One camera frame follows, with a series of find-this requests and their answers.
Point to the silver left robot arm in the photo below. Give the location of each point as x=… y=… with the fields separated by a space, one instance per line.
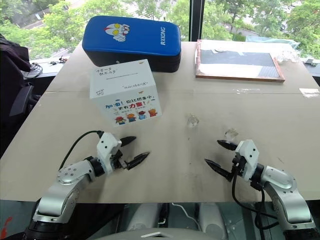
x=65 y=185

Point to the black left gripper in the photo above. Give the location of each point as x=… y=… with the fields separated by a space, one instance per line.
x=118 y=161

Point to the small dark clips on ledge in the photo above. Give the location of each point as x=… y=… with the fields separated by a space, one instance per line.
x=56 y=62

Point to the blue cartoon print case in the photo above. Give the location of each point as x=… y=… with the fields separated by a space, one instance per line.
x=135 y=42

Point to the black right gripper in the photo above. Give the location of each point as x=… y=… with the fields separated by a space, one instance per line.
x=238 y=166

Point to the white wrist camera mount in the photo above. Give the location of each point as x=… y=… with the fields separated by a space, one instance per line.
x=250 y=155
x=106 y=150

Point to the black office chair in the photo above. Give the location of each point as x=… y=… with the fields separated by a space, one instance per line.
x=12 y=82

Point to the wooden framed black board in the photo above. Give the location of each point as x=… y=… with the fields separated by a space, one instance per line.
x=237 y=65

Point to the white printed cardboard box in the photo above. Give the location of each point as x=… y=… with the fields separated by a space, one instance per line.
x=122 y=82

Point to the crumpled clear plastic wrap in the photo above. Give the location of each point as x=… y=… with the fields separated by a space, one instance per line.
x=287 y=53

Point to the black window frame post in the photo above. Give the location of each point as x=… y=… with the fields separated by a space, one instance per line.
x=195 y=20

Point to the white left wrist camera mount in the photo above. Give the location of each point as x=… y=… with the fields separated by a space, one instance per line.
x=106 y=150

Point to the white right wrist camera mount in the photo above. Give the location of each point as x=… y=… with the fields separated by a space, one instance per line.
x=250 y=155

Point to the small grey box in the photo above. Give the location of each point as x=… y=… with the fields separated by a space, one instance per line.
x=311 y=62

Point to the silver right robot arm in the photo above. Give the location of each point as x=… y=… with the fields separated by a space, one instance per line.
x=287 y=192

